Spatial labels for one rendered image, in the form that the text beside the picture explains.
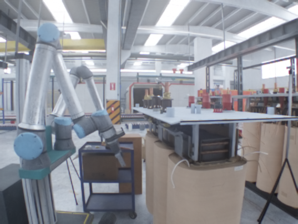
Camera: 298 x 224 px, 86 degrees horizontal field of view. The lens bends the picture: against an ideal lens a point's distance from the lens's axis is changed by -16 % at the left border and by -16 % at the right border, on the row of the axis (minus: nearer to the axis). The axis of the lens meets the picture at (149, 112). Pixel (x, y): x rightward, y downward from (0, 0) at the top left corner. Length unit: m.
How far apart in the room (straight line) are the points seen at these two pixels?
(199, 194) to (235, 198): 0.24
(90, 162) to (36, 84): 1.39
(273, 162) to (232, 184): 1.69
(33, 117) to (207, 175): 0.96
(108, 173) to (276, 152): 2.16
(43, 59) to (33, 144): 0.45
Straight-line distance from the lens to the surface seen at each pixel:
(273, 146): 2.76
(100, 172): 2.27
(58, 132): 1.67
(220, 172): 1.09
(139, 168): 2.87
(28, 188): 1.55
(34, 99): 1.06
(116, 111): 11.77
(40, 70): 1.07
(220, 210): 1.21
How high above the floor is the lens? 1.44
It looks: 3 degrees down
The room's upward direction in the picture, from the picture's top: straight up
